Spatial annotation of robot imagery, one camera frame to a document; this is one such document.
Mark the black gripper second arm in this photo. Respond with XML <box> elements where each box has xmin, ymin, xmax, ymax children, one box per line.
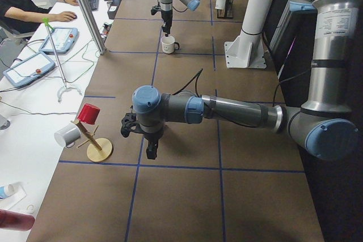
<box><xmin>143</xmin><ymin>128</ymin><xmax>164</xmax><ymax>160</ymax></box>

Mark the person forearm near mouse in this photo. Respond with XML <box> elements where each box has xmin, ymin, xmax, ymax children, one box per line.
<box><xmin>5</xmin><ymin>7</ymin><xmax>58</xmax><ymax>23</ymax></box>

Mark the red bottle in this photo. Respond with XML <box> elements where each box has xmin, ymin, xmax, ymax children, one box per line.
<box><xmin>1</xmin><ymin>210</ymin><xmax>35</xmax><ymax>231</ymax></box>

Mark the person left hand on keyboard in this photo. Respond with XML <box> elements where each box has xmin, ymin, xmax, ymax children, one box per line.
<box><xmin>64</xmin><ymin>0</ymin><xmax>79</xmax><ymax>6</ymax></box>

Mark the red cup on stand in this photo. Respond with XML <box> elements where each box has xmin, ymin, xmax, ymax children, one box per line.
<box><xmin>77</xmin><ymin>103</ymin><xmax>100</xmax><ymax>125</ymax></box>

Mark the aluminium frame post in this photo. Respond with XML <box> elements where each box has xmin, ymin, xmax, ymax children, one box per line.
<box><xmin>77</xmin><ymin>0</ymin><xmax>106</xmax><ymax>56</ymax></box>

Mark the person right hand on mouse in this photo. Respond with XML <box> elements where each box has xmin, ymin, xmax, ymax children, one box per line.
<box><xmin>55</xmin><ymin>11</ymin><xmax>77</xmax><ymax>22</ymax></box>

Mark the grabber stick with green handle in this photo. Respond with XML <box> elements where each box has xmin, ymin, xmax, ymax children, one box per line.
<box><xmin>43</xmin><ymin>18</ymin><xmax>82</xmax><ymax>103</ymax></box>

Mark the black gripper first arm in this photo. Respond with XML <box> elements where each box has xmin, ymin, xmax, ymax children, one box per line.
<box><xmin>161</xmin><ymin>10</ymin><xmax>172</xmax><ymax>37</ymax></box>

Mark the wooden mug tree stand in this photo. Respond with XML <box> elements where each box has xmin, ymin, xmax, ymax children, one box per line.
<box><xmin>72</xmin><ymin>120</ymin><xmax>113</xmax><ymax>163</ymax></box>

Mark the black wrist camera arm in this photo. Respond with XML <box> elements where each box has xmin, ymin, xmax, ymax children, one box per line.
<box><xmin>120</xmin><ymin>113</ymin><xmax>142</xmax><ymax>138</ymax></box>
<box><xmin>150</xmin><ymin>5</ymin><xmax>161</xmax><ymax>15</ymax></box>

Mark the grey white cup on stand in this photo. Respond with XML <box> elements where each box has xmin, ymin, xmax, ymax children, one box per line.
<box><xmin>54</xmin><ymin>122</ymin><xmax>81</xmax><ymax>147</ymax></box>

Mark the teach pendant far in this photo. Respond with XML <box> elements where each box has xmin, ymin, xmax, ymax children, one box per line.
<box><xmin>39</xmin><ymin>27</ymin><xmax>79</xmax><ymax>55</ymax></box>

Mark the white mug with black handle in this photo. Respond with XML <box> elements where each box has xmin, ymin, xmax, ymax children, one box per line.
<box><xmin>161</xmin><ymin>35</ymin><xmax>180</xmax><ymax>54</ymax></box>

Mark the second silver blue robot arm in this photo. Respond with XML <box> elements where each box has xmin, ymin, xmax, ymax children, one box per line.
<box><xmin>121</xmin><ymin>0</ymin><xmax>362</xmax><ymax>160</ymax></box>

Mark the black wire dish rack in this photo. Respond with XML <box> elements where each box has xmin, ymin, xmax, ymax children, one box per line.
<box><xmin>215</xmin><ymin>0</ymin><xmax>234</xmax><ymax>19</ymax></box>

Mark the teach pendant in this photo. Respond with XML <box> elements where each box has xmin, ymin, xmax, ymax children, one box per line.
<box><xmin>39</xmin><ymin>27</ymin><xmax>79</xmax><ymax>55</ymax></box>
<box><xmin>3</xmin><ymin>52</ymin><xmax>55</xmax><ymax>87</ymax></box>

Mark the teach pendant near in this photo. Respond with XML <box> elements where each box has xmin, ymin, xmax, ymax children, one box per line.
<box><xmin>3</xmin><ymin>52</ymin><xmax>55</xmax><ymax>87</ymax></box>

